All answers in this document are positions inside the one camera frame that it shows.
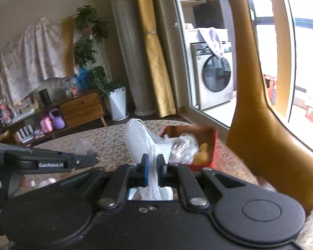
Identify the pink toy case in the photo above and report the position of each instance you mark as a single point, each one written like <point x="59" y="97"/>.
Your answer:
<point x="46" y="124"/>

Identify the white bunny plush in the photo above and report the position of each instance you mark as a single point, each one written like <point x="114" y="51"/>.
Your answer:
<point x="43" y="183"/>

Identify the white washing machine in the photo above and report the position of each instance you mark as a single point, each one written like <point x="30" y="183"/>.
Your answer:
<point x="213" y="76"/>

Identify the potted green plant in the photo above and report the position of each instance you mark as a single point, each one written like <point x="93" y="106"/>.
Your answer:
<point x="93" y="29"/>

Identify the small clear plastic bag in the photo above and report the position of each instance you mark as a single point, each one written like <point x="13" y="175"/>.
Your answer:
<point x="84" y="147"/>

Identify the white cloth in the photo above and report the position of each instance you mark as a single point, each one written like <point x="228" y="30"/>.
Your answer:
<point x="184" y="147"/>

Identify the picture frame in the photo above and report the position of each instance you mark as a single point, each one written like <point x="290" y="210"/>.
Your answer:
<point x="30" y="102"/>

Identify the white face mask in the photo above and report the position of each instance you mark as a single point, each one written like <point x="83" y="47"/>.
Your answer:
<point x="139" y="141"/>

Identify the floral cloth cover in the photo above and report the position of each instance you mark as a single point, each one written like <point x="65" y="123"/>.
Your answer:
<point x="44" y="50"/>

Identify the yellow duck plush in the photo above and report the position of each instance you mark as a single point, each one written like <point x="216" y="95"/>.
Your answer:
<point x="202" y="157"/>

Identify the white plant pot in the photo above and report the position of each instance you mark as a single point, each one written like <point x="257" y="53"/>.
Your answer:
<point x="117" y="100"/>

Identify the standing air conditioner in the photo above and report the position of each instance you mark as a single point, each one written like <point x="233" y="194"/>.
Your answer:
<point x="133" y="53"/>

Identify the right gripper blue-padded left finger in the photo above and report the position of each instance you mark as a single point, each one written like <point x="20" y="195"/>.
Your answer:
<point x="122" y="180"/>

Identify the yellow curtain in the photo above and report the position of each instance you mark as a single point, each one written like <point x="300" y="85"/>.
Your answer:
<point x="158" y="69"/>

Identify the purple kettlebell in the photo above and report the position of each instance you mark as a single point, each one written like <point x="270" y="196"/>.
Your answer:
<point x="58" y="122"/>

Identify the purple cloth on washer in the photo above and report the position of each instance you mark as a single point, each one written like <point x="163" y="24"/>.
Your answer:
<point x="211" y="38"/>

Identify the black speaker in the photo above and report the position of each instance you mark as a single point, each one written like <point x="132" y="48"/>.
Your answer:
<point x="44" y="97"/>

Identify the wooden drawer cabinet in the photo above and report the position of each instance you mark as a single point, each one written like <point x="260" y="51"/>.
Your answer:
<point x="63" y="117"/>

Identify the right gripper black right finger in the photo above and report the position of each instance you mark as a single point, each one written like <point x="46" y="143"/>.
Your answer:
<point x="184" y="180"/>

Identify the red tin box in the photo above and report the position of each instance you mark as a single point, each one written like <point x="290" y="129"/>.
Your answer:
<point x="203" y="134"/>

